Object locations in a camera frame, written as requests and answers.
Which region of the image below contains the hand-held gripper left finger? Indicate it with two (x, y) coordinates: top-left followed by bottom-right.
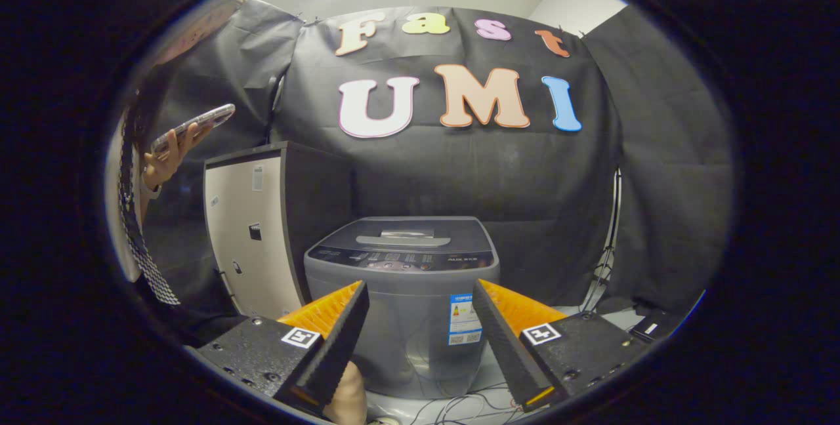
(196, 279), (370, 413)

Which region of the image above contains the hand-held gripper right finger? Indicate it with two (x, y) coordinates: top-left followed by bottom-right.
(471, 278), (650, 413)

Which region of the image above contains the grey washing machine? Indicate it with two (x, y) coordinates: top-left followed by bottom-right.
(304, 216), (501, 399)

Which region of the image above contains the dark washing machine lid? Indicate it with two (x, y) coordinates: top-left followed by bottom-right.
(322, 216), (494, 256)

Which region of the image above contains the person's leg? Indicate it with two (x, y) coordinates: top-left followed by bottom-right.
(322, 361), (368, 425)

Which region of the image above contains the beige cabinet with dark sides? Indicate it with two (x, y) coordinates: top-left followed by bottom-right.
(202, 141), (358, 321)

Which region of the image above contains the black box with white label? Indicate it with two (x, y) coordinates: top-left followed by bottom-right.
(630, 307), (690, 344)

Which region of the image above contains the light stand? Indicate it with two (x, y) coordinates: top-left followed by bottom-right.
(581, 166), (623, 313)

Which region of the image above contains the black backdrop cloth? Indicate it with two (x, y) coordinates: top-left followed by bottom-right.
(141, 0), (736, 314)

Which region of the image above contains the smartphone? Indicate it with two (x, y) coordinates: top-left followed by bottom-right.
(151, 104), (236, 153)

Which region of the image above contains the bundle of floor cables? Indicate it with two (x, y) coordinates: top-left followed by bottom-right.
(407, 382), (526, 425)

